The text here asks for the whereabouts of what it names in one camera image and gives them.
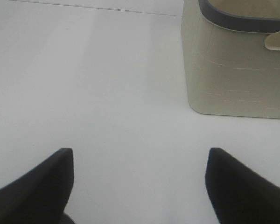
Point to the beige basket with grey rim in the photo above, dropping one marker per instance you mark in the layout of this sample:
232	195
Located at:
231	52

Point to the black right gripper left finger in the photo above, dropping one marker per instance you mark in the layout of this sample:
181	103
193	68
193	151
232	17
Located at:
41	195

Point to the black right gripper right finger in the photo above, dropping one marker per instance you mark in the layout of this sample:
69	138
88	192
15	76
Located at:
239	195

